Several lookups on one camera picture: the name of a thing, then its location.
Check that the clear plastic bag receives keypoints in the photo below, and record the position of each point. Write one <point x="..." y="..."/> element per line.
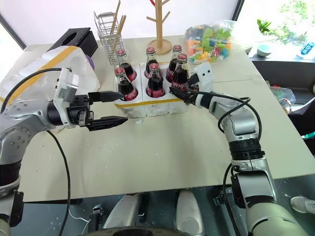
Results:
<point x="283" y="96"/>
<point x="37" y="71"/>

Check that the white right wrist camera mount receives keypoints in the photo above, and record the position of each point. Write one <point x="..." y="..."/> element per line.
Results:
<point x="205" y="73"/>

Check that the wooden chopstick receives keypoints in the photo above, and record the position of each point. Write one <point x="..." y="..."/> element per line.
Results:
<point x="115" y="17"/>
<point x="120" y="27"/>

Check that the black table clamp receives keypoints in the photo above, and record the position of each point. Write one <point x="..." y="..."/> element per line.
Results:
<point x="97" y="216"/>

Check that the dark rounded robot torso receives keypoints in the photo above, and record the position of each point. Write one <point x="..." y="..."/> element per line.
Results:
<point x="147" y="232"/>

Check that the white robot leg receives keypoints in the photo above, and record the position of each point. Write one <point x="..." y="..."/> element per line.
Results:
<point x="188" y="214"/>
<point x="123" y="211"/>

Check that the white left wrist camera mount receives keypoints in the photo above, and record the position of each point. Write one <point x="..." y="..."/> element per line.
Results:
<point x="66" y="86"/>

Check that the white shoe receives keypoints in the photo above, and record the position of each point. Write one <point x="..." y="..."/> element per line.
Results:
<point x="304" y="204"/>

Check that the glass cola bottle red cap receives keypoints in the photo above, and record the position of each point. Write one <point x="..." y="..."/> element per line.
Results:
<point x="150" y="61"/>
<point x="124" y="86"/>
<point x="154" y="83"/>
<point x="181" y="73"/>
<point x="175" y="56"/>
<point x="124" y="66"/>

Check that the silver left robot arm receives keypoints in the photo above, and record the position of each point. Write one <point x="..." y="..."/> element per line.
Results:
<point x="17" y="118"/>

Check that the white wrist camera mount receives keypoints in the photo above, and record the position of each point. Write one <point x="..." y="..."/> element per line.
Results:
<point x="66" y="86"/>
<point x="205" y="73"/>

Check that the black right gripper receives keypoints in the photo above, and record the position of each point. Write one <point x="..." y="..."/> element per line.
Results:
<point x="190" y="94"/>

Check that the wooden mug tree stand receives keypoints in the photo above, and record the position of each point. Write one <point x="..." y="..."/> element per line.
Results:
<point x="160" y="29"/>

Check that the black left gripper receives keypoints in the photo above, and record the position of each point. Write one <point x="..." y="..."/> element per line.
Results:
<point x="77" y="110"/>

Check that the bag of colourful blocks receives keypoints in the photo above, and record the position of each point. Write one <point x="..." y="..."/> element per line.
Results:
<point x="211" y="41"/>

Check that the white blue labelled bottle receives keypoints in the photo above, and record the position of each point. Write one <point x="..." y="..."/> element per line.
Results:
<point x="307" y="49"/>

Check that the green plant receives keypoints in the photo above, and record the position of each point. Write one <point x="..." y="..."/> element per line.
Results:
<point x="263" y="25"/>

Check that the purple round object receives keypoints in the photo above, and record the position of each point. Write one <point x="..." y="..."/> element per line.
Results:
<point x="90" y="62"/>

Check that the white foam crate yellow tape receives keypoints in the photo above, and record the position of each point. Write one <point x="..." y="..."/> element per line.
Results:
<point x="152" y="108"/>

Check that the black tissue box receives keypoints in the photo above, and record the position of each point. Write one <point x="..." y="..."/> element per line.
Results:
<point x="81" y="37"/>

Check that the small white foam crumb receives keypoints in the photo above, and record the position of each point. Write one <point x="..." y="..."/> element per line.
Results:
<point x="138" y="121"/>

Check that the teal small bowl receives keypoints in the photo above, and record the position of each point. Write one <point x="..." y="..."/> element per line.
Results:
<point x="263" y="51"/>

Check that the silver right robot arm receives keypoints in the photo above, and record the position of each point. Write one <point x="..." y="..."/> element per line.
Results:
<point x="248" y="147"/>

